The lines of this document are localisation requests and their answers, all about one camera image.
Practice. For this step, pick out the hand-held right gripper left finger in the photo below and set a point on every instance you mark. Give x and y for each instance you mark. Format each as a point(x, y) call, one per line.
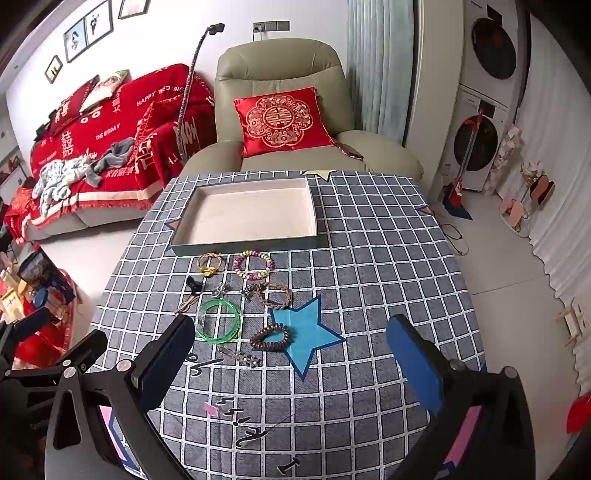
point(166, 364)

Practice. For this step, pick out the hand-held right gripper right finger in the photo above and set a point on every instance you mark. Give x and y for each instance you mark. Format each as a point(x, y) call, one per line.
point(415, 364)

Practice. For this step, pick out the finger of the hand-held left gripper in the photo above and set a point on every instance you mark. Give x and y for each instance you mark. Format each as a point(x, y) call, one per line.
point(32, 323)
point(87, 346)

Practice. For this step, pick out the green translucent bangle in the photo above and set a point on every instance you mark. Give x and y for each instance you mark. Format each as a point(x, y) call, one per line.
point(217, 338)

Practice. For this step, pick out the thin beige hairpin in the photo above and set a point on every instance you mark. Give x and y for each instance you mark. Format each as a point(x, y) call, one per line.
point(187, 307)

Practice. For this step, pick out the silver rhinestone hair clip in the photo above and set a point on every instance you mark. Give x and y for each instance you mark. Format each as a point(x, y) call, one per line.
point(240, 356)

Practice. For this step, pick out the black hair clip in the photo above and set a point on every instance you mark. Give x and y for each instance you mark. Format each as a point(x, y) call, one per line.
point(194, 286)

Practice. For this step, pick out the pale bow hair clip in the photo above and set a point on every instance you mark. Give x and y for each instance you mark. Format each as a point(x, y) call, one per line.
point(221, 290)

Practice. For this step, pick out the grey shallow tray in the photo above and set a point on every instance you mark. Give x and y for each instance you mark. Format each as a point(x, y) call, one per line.
point(249, 212)

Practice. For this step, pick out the red patterned box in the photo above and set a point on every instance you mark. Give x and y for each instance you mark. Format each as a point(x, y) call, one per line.
point(46, 344)

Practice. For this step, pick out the black and blue device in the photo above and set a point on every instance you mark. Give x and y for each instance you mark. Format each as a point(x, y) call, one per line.
point(34, 267)

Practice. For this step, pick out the grey chequered tablecloth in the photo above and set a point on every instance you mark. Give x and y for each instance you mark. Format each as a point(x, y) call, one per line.
point(369, 258)

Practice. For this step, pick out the pale patterned garment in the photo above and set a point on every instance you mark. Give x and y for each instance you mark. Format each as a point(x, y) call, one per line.
point(60, 182)

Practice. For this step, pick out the small wooden easel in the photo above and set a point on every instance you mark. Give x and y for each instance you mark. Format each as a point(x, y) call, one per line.
point(572, 321)

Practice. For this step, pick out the grey garment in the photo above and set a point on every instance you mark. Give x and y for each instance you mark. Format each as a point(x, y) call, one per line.
point(111, 159)

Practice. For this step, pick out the white front-load washing machine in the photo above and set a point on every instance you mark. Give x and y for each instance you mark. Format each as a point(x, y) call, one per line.
point(480, 170)
point(494, 46)

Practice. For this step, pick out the slipper rack with pink slippers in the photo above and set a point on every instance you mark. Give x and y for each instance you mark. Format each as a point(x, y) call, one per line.
point(538, 189)

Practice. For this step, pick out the red sofa pillow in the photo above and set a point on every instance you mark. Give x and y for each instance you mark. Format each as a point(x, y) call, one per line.
point(71, 106)

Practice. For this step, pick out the red tasselled strip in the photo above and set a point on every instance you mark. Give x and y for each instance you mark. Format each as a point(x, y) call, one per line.
point(349, 152)

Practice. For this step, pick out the patterned gift bag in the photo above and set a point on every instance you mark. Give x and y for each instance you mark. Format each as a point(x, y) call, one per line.
point(505, 157)

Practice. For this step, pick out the white and green pillow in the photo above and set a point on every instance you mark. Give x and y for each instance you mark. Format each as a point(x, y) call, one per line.
point(104, 90)

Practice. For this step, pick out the red printed blanket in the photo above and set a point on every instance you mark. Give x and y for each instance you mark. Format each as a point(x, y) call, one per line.
point(152, 92)

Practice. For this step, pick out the white sheer curtain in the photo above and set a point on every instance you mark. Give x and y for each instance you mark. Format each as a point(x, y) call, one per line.
point(558, 138)

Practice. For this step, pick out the red embroidered cushion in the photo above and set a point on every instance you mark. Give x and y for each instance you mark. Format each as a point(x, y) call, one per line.
point(277, 120)

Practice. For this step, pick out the gooseneck phone holder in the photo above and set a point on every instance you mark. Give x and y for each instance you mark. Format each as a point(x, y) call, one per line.
point(189, 83)

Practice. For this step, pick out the light blue curtain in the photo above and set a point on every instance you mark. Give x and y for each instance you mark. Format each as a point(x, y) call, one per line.
point(378, 69)

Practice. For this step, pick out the grey-green armchair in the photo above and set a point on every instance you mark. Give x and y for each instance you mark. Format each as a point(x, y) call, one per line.
point(277, 64)

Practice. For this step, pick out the black framed wall picture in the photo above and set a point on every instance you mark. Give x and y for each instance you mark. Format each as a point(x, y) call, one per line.
point(53, 69)
point(75, 39)
point(134, 7)
point(98, 21)

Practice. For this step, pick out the wall socket strip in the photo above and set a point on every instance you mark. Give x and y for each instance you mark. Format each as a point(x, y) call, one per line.
point(272, 26)

